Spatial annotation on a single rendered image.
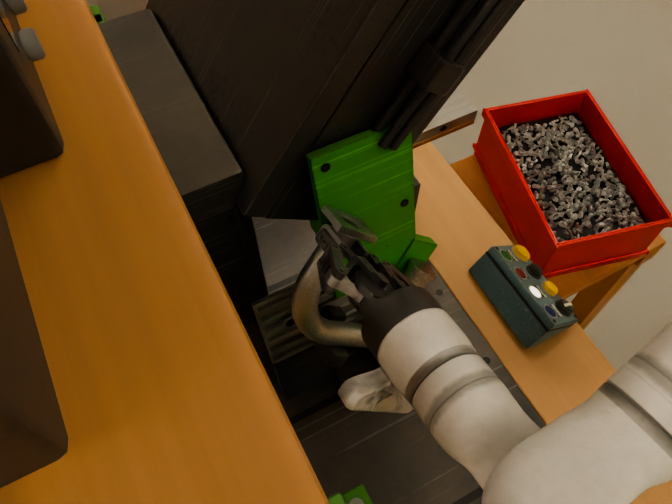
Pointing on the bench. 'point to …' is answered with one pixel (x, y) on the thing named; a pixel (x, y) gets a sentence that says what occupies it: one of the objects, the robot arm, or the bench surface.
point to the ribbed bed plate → (282, 344)
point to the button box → (519, 296)
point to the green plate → (367, 189)
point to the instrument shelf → (134, 309)
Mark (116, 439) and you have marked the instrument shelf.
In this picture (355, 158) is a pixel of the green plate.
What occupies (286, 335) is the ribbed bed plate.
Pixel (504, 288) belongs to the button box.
